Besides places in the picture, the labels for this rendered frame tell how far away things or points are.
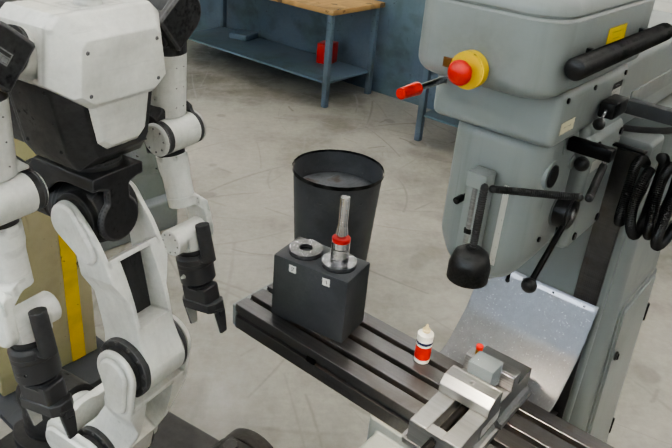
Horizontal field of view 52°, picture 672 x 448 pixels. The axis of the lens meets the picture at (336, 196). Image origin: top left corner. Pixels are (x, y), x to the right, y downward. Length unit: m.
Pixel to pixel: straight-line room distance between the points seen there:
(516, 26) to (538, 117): 0.19
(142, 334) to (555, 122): 0.93
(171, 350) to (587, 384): 1.09
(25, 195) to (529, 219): 0.91
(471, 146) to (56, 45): 0.75
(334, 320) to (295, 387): 1.31
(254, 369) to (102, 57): 2.07
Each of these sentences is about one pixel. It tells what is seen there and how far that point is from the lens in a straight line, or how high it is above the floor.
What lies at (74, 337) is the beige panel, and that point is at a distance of 3.14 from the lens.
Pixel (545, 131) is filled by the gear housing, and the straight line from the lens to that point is 1.20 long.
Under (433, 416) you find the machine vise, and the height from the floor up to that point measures 1.00.
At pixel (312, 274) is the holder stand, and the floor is 1.10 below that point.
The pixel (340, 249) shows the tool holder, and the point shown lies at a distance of 1.70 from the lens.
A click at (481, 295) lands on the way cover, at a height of 1.00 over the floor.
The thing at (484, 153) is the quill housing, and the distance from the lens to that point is 1.30.
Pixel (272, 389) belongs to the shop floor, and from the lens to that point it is 3.04.
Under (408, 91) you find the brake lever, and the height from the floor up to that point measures 1.70.
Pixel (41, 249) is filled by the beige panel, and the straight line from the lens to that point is 2.85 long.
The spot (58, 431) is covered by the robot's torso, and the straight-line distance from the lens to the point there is 1.92.
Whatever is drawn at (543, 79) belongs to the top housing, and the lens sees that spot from 1.09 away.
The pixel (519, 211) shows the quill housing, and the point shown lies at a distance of 1.31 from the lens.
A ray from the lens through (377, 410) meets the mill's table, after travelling 1.71.
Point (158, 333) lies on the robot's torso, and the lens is 1.57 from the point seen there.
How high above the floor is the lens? 2.04
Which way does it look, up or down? 26 degrees down
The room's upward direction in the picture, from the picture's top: 5 degrees clockwise
